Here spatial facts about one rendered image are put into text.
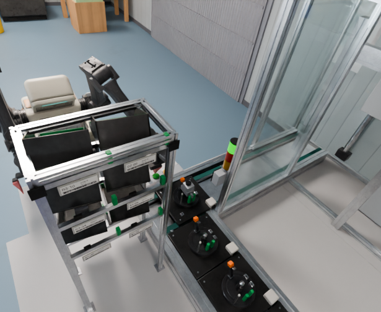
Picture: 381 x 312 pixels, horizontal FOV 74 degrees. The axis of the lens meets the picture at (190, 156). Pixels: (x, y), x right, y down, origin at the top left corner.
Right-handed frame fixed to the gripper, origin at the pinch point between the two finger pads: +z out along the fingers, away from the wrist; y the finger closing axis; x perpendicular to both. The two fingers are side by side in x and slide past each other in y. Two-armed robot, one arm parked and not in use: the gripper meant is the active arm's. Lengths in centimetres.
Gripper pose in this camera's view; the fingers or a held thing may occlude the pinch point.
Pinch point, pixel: (154, 171)
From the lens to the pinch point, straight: 146.0
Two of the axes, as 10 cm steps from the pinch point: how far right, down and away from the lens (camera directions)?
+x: -5.7, -6.3, 5.3
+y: 8.0, -3.1, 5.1
